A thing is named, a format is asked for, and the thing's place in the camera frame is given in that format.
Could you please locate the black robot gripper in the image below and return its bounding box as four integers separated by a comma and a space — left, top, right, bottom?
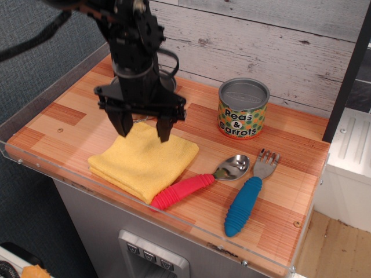
94, 67, 186, 142

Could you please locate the yellow rag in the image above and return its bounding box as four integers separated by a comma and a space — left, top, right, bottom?
88, 122, 199, 204

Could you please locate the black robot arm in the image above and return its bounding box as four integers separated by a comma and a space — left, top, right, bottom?
46, 1, 186, 142

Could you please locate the small steel pot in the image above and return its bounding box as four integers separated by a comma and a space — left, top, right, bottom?
110, 69, 177, 122

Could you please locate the clear acrylic table guard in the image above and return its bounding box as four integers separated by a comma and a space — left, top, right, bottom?
1, 46, 329, 277

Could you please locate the peas and carrots can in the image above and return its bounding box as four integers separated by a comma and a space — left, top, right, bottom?
217, 78, 270, 140

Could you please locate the grey toy fridge cabinet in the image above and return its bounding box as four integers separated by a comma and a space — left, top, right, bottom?
54, 180, 294, 277

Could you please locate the silver dispenser button panel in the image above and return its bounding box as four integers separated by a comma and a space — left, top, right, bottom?
118, 229, 190, 277

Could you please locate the orange object at corner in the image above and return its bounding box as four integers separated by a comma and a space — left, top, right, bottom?
21, 265, 51, 278

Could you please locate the white cabinet with drainboard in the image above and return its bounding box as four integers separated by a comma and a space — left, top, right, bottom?
314, 108, 370, 232

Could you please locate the red handled spoon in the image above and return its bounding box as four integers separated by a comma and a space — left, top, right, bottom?
151, 155, 250, 210

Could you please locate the blue handled fork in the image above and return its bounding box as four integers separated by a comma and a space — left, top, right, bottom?
224, 149, 281, 237

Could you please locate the black braided cable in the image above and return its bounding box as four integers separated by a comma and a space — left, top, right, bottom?
0, 8, 73, 63

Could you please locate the black right frame post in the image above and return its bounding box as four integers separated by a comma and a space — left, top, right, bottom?
322, 4, 370, 143

